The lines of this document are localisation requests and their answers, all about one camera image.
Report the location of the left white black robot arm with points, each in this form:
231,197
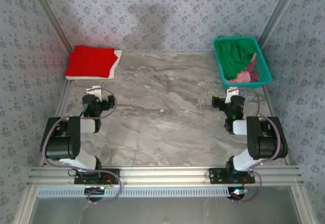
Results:
61,142

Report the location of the folded white t-shirt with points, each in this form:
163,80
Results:
115,67

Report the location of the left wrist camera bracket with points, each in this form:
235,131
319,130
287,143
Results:
93,90

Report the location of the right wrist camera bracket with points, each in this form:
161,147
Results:
233,91

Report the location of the pink t-shirt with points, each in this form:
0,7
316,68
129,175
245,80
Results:
241,77

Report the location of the aluminium side rail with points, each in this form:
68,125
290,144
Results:
62,102
269,102

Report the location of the aluminium frame leg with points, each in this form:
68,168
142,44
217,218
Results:
24,203
302,203

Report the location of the teal plastic basket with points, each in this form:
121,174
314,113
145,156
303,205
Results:
264,78

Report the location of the folded red t-shirt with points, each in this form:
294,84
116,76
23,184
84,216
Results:
89,61

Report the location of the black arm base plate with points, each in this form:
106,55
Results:
111,177
215,175

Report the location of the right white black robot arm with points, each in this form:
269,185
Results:
266,142

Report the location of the grey lower shelf panel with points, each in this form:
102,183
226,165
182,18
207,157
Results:
165,211

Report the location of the aluminium frame post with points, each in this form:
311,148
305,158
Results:
280,13
49,13

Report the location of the aluminium mounting rail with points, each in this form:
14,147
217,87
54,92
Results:
165,175

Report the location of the small circuit board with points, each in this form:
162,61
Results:
238,191
95,189

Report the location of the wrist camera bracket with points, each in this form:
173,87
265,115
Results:
233,91
93,90

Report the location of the green t-shirt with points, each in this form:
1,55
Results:
233,56

